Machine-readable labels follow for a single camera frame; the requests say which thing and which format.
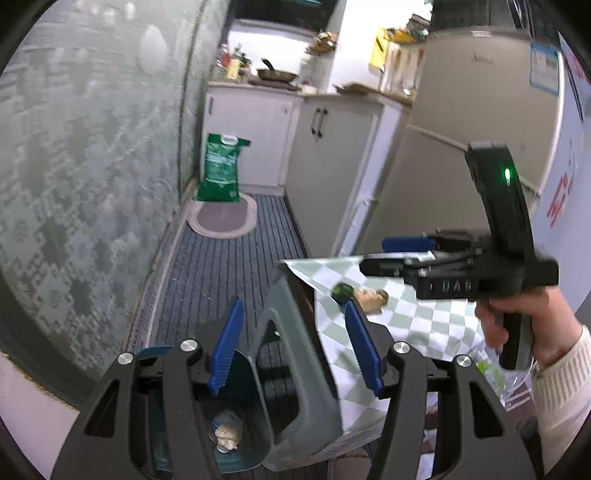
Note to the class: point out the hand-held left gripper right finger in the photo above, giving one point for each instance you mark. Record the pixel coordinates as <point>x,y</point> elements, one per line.
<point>364,346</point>

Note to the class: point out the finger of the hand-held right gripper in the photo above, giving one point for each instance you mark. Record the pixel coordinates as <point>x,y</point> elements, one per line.
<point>406,244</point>
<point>383,266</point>

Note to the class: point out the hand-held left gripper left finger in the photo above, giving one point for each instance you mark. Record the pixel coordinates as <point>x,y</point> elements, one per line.
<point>226,341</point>

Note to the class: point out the dark green avocado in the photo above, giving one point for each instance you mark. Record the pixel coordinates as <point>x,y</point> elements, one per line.
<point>343,293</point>

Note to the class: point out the teal trash bin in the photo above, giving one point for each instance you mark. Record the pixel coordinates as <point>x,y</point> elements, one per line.
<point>251,406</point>

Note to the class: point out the beige plastic bag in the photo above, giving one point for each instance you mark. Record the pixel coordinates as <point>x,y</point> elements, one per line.
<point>227,434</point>

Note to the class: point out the person's right forearm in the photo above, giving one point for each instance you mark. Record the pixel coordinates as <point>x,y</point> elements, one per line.
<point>563,392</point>

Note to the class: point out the person's right hand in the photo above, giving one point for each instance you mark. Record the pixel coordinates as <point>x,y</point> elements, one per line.
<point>549,318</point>

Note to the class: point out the small brown food scrap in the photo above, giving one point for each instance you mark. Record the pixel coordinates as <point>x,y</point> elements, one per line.
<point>371,300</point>

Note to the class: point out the green white checkered tablecloth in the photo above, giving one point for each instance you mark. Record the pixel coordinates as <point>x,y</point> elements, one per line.
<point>415,323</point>

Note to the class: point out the striped grey floor mat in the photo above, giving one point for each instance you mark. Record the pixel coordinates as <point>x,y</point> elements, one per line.
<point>207,277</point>

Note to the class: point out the grey plastic stool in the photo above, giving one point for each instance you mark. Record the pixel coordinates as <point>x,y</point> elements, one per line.
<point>300,369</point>

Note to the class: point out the white tall cabinet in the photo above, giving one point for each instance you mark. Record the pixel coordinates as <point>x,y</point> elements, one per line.
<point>332,175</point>

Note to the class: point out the oval floor mat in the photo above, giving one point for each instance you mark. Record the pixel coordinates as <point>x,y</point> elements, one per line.
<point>221,219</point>

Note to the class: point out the clear plastic bag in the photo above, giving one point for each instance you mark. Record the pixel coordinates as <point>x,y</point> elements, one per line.
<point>496,374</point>

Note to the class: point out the beige refrigerator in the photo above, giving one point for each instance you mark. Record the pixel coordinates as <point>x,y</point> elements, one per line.
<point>452,92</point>

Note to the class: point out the blue refrigerator label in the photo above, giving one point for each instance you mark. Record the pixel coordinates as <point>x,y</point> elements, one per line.
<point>545,69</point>

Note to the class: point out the green rice bag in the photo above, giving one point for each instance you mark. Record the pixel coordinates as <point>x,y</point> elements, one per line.
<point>221,170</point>

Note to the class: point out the white kitchen cabinet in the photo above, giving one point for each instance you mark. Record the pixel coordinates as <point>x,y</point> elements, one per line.
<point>258,134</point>

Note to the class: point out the yellow sign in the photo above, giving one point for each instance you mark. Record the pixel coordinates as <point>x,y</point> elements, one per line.
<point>379,48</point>

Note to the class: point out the black frying pan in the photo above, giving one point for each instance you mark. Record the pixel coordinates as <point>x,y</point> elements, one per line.
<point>277,74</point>

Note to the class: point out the patterned frosted glass door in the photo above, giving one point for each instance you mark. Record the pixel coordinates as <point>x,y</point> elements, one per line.
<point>92,161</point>
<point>205,55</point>

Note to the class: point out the yellow oil bottle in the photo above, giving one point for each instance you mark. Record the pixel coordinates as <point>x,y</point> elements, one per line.
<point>234,69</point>

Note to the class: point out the clear bottle red cap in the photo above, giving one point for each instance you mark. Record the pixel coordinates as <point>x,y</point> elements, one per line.
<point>224,62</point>

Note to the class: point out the red lettered wall poster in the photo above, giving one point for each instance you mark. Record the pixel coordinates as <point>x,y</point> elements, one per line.
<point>565,184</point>

